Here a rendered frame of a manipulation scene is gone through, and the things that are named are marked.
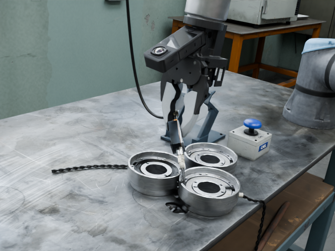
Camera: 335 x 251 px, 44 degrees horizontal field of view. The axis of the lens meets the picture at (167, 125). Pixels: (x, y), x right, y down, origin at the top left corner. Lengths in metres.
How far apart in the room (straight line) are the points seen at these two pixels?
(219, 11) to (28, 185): 0.44
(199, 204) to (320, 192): 0.77
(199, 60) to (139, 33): 2.26
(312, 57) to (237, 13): 1.93
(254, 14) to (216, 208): 2.38
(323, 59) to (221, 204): 0.57
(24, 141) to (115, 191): 0.27
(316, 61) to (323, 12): 3.47
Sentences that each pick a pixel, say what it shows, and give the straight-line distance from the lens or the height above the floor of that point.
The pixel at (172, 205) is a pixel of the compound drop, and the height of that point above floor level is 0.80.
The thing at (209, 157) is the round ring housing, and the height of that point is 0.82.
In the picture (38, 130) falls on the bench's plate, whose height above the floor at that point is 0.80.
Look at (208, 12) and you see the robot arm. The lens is 0.71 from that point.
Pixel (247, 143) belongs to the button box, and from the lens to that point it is 0.90.
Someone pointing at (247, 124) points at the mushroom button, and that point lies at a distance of 0.91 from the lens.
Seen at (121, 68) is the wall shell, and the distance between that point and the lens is 2.91.
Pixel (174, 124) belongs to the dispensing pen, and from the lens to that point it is 0.75.
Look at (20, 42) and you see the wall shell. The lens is 2.38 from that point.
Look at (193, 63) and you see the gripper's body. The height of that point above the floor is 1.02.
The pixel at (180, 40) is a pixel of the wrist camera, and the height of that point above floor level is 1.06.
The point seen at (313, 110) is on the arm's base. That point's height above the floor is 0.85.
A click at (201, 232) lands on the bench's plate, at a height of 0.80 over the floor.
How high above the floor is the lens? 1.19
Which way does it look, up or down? 22 degrees down
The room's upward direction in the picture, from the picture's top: 6 degrees clockwise
